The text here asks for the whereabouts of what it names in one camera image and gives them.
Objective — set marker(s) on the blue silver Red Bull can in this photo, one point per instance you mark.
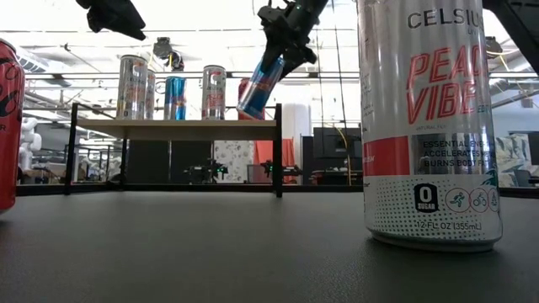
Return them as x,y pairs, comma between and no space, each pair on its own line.
261,90
174,99

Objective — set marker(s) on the dark grey can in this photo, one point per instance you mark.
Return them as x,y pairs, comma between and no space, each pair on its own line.
429,126

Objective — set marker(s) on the wooden shelf with black frame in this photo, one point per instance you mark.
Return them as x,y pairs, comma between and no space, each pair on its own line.
181,128

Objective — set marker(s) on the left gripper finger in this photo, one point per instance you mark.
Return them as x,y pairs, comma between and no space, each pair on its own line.
132,17
130,31

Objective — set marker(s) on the black partition panel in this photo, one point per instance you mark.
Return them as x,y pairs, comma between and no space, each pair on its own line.
147,162

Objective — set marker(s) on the Celsius Peach Vibe can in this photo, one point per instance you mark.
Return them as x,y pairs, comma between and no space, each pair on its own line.
214,92

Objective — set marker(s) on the white patterned panel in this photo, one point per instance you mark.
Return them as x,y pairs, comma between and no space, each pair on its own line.
233,155

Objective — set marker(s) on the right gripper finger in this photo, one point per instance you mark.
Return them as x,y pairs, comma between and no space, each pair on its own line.
273,56
300,59

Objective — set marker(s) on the black robot with green light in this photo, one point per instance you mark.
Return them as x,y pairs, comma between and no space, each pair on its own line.
206,171
290,170

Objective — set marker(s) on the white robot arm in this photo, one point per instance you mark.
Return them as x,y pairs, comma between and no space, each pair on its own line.
31,141

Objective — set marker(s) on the white yellow Celsius can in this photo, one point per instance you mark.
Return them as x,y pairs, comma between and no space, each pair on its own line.
131,88

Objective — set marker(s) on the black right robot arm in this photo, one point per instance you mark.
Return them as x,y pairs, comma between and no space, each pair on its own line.
520,25

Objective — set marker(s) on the black cabinet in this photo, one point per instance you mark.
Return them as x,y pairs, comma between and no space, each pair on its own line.
328,147

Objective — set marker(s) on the blue patterned panel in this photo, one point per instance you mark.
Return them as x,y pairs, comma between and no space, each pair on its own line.
516,155

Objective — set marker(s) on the red Coca-Cola can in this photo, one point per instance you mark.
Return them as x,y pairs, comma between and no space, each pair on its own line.
244,86
10,126

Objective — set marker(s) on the silver ventilation duct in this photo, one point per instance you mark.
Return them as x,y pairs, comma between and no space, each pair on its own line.
42,65

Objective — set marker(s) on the black aluminium table frame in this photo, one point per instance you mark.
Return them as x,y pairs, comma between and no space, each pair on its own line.
316,188

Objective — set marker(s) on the orange panel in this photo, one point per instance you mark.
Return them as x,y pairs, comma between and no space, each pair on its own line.
263,151

